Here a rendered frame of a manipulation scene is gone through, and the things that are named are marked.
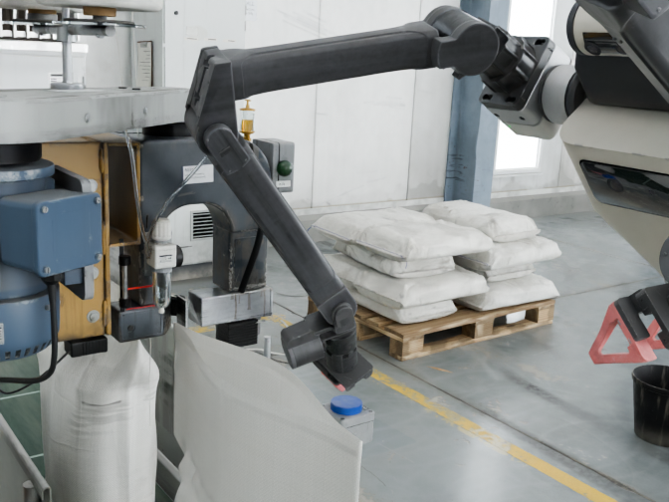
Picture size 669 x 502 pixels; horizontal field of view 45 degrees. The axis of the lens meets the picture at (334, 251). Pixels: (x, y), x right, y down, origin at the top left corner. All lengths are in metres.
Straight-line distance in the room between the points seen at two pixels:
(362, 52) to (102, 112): 0.36
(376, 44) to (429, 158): 6.02
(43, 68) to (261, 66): 3.05
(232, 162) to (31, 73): 3.03
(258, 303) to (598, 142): 0.66
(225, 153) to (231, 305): 0.42
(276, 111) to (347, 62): 5.02
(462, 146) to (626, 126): 6.14
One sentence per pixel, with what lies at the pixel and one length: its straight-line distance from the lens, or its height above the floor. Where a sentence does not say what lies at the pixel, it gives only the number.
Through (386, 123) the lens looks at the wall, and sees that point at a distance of 6.79.
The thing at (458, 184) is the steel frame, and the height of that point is 0.39.
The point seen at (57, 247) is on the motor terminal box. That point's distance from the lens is 1.02.
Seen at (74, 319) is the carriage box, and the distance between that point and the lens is 1.34.
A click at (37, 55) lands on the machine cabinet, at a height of 1.41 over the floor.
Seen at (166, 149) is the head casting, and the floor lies 1.32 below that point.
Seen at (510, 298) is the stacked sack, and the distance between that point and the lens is 4.57.
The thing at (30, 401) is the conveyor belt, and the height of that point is 0.38.
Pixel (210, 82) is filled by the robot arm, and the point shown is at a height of 1.44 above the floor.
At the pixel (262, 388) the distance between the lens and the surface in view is 1.23.
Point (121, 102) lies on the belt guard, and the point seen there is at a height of 1.41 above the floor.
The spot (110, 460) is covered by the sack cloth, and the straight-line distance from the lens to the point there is 1.77.
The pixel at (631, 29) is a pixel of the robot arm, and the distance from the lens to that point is 0.60.
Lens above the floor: 1.49
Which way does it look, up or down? 14 degrees down
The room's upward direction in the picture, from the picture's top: 3 degrees clockwise
